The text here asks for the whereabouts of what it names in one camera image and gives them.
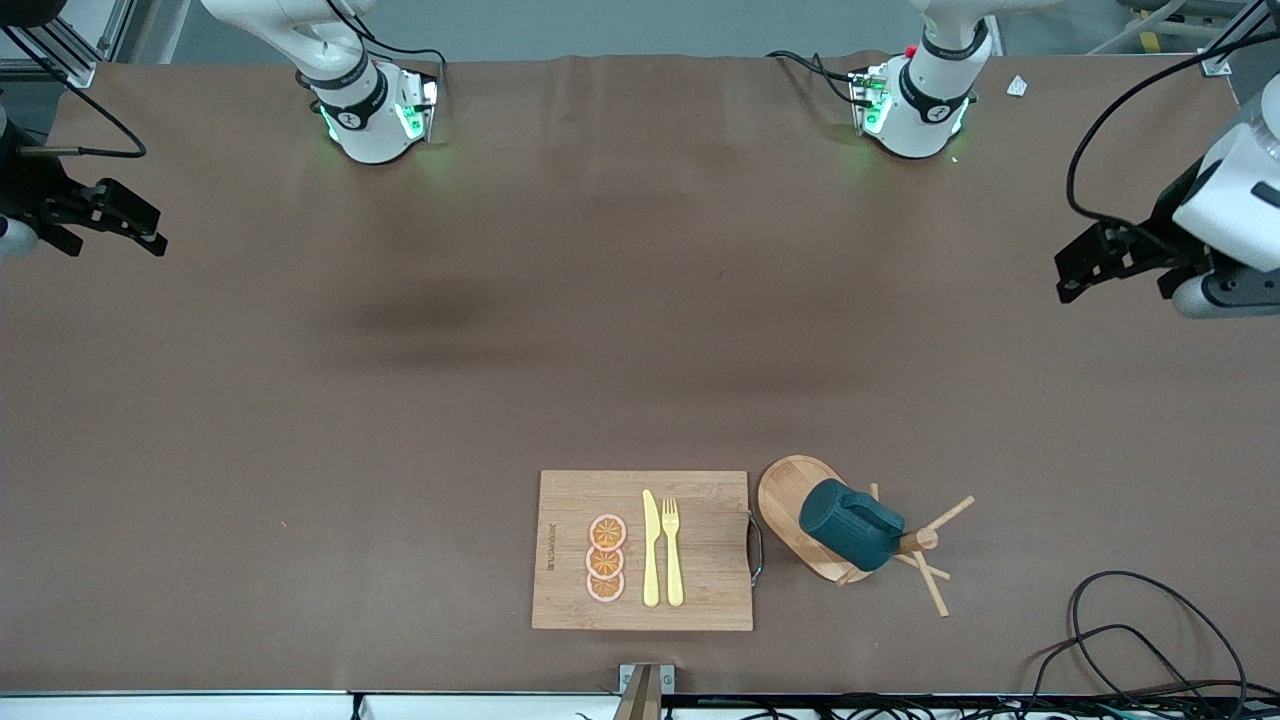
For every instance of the aluminium frame profile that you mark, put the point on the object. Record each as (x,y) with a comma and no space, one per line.
(1220,62)
(70,60)

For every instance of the yellow plastic knife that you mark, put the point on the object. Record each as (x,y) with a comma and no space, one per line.
(651,560)

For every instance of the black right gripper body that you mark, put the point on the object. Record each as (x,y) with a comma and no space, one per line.
(27,187)

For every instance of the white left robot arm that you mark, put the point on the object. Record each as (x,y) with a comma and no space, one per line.
(925,100)

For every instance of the white paper scrap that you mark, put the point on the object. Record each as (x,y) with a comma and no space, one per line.
(1017,86)

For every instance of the brown table cover mat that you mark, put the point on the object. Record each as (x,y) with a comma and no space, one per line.
(600,300)

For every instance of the dark teal cup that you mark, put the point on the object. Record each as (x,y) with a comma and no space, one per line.
(850,525)

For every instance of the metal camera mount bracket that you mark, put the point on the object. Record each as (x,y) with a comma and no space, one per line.
(645,695)

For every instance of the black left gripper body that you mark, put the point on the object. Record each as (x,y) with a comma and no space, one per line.
(1166,227)

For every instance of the white table edge rail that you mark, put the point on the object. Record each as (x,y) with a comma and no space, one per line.
(200,706)

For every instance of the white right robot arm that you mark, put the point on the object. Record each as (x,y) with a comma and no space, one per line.
(370,120)

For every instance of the yellow plastic fork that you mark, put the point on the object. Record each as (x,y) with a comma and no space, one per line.
(674,570)

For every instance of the wooden cup rack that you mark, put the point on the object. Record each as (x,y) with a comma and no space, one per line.
(785,500)

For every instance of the toy orange slice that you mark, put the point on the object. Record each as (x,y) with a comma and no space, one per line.
(605,564)
(605,588)
(607,532)

